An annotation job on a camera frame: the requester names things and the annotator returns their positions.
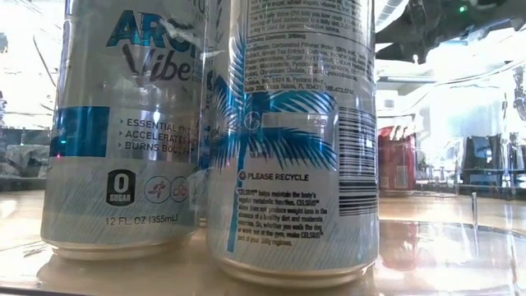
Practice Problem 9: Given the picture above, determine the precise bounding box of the white Celsius can black lid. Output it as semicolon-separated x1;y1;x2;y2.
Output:
39;0;209;262
204;0;380;289

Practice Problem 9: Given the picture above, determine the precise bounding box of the red cola can white script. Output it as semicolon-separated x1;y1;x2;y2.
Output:
378;126;417;195

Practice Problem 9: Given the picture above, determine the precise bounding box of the clear plastic bin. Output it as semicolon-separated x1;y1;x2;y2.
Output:
377;123;461;198
0;0;526;296

